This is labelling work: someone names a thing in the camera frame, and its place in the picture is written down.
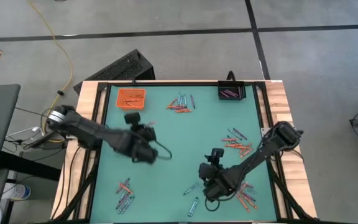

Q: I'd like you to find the orange plastic basket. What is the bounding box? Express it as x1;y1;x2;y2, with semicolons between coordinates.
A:
116;88;147;110

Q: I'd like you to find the dark blue crayon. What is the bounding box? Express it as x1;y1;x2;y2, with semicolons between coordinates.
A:
187;197;198;218

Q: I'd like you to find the white cable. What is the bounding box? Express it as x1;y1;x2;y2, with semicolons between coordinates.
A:
6;126;43;139

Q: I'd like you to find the black metal table frame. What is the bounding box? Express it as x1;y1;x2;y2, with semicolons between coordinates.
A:
52;81;318;224

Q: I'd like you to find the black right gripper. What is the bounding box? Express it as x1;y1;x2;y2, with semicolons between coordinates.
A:
198;161;234;202

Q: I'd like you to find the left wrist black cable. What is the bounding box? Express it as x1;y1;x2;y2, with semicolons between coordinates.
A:
153;140;173;161

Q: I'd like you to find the black perforated computer case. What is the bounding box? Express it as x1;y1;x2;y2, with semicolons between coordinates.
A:
73;49;157;96

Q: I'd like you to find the black plastic basket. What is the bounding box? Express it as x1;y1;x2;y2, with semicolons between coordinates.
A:
218;80;247;101

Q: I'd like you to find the white plastic bottle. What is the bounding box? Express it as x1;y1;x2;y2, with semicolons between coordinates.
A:
1;182;32;201

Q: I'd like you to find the yellow cable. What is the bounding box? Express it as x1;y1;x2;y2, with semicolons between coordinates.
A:
28;0;74;129

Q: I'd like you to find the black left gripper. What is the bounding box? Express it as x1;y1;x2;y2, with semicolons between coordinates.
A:
128;123;159;165

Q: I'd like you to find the teal table mat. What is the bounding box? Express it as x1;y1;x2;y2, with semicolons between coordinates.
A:
89;84;278;223

